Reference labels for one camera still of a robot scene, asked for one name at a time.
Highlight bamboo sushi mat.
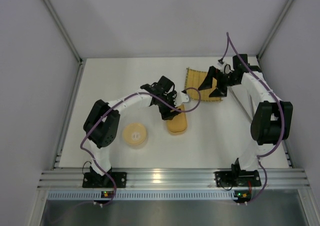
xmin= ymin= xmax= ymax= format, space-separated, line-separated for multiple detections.
xmin=184 ymin=68 xmax=222 ymax=102

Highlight metal tongs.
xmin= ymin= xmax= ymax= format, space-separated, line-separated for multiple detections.
xmin=228 ymin=85 xmax=255 ymax=123

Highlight oblong tan box lid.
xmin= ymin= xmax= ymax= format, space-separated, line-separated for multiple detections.
xmin=166 ymin=113 xmax=188 ymax=128

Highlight round tan lid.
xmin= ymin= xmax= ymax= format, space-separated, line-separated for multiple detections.
xmin=122 ymin=123 xmax=148 ymax=140

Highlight oblong tan lunch box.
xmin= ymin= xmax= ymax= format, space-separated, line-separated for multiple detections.
xmin=167 ymin=124 xmax=188 ymax=136

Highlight round steel container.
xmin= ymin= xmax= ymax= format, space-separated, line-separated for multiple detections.
xmin=124 ymin=137 xmax=148 ymax=149

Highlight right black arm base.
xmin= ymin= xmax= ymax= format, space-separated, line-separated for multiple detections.
xmin=214 ymin=170 xmax=262 ymax=189

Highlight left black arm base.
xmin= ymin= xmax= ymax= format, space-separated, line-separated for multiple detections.
xmin=82 ymin=171 xmax=127 ymax=188

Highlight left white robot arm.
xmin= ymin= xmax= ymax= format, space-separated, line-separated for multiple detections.
xmin=83 ymin=76 xmax=190 ymax=176

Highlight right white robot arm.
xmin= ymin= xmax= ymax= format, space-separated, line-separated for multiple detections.
xmin=198 ymin=54 xmax=293 ymax=187

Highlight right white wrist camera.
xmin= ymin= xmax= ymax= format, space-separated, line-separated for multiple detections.
xmin=217 ymin=59 xmax=233 ymax=74

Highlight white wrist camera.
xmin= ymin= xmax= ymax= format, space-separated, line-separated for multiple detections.
xmin=217 ymin=59 xmax=233 ymax=74
xmin=173 ymin=91 xmax=191 ymax=107

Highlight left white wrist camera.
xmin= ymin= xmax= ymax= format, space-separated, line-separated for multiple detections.
xmin=173 ymin=91 xmax=191 ymax=107

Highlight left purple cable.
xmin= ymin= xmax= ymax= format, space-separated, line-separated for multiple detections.
xmin=79 ymin=87 xmax=202 ymax=206

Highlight aluminium mounting rail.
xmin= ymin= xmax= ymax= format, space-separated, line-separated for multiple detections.
xmin=37 ymin=168 xmax=310 ymax=190

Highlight grey slotted cable duct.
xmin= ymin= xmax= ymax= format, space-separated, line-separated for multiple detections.
xmin=47 ymin=189 xmax=249 ymax=200

